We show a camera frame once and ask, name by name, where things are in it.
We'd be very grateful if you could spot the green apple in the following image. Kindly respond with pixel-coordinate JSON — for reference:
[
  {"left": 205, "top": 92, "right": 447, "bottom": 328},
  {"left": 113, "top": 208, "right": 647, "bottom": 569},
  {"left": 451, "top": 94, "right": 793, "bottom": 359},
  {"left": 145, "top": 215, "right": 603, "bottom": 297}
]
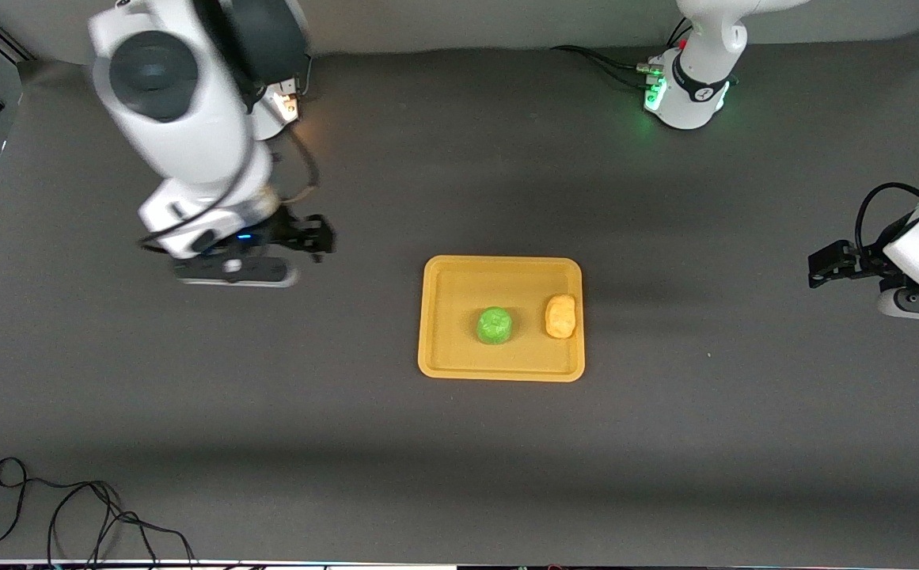
[{"left": 476, "top": 306, "right": 514, "bottom": 346}]

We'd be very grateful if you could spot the yellow-brown potato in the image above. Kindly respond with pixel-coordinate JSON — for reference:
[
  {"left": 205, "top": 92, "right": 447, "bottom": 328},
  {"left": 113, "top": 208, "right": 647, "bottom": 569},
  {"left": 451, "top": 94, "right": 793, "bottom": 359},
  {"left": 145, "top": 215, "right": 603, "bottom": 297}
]
[{"left": 545, "top": 294, "right": 578, "bottom": 340}]

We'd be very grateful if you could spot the yellow plastic tray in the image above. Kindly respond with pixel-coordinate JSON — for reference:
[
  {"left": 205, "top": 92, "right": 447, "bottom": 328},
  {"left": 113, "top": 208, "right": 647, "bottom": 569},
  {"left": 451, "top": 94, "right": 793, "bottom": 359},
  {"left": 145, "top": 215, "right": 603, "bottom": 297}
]
[{"left": 417, "top": 255, "right": 587, "bottom": 383}]

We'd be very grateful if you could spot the black right arm base cable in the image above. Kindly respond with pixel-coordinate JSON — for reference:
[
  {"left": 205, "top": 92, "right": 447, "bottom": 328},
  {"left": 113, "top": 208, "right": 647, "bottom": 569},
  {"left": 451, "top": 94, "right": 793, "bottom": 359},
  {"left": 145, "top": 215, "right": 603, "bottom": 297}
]
[{"left": 269, "top": 55, "right": 321, "bottom": 208}]

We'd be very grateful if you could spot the black arm base cable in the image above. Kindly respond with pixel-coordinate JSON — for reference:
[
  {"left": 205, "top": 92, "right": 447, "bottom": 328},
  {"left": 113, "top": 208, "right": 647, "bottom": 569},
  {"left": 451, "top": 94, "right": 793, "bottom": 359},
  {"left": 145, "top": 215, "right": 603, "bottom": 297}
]
[
  {"left": 551, "top": 44, "right": 666, "bottom": 89},
  {"left": 269, "top": 55, "right": 321, "bottom": 208}
]

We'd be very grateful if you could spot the black left arm base cable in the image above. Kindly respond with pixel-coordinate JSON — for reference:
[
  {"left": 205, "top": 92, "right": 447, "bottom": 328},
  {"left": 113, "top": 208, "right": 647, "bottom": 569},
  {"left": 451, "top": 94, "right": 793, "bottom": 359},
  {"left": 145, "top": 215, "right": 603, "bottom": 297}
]
[{"left": 551, "top": 44, "right": 666, "bottom": 89}]

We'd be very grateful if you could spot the thin black loose cable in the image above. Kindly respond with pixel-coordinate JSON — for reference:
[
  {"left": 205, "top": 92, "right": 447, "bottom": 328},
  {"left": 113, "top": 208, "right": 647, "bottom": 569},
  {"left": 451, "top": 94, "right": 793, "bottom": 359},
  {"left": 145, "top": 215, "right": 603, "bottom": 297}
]
[{"left": 0, "top": 457, "right": 197, "bottom": 568}]

